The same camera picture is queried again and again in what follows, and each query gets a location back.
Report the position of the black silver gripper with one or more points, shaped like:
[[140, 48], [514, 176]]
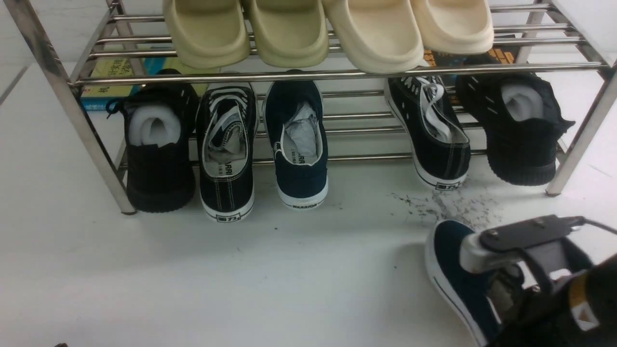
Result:
[[556, 271]]

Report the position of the navy slip-on shoe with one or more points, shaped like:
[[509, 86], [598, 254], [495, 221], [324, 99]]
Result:
[[293, 112], [463, 271]]

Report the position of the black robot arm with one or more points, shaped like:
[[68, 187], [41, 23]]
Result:
[[595, 327]]

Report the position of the stainless steel shoe rack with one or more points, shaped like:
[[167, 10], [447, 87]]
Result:
[[113, 57]]

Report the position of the black knit sneaker right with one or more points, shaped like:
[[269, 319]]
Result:
[[522, 120]]

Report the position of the black canvas sneaker right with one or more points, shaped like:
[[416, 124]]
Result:
[[441, 149]]

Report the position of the black canvas sneaker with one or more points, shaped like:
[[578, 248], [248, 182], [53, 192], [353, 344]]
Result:
[[226, 124], [441, 149]]

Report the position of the black orange book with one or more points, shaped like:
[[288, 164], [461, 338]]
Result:
[[504, 55]]

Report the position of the cream slide sandal right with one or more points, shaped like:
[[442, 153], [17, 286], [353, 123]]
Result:
[[461, 27]]

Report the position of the cream slide sandal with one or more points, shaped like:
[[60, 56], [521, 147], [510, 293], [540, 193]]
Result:
[[378, 36], [461, 27]]

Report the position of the cream slide sandal left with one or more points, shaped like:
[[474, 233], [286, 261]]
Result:
[[378, 36]]

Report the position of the green slide sandal right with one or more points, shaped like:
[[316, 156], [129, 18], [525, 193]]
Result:
[[289, 33]]

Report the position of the green slide sandal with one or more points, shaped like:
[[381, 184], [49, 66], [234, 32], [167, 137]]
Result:
[[207, 33], [289, 33]]

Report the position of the black canvas sneaker left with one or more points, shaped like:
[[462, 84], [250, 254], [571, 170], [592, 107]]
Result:
[[226, 124]]

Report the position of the green slide sandal left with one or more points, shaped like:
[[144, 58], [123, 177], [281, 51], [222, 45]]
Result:
[[207, 33]]

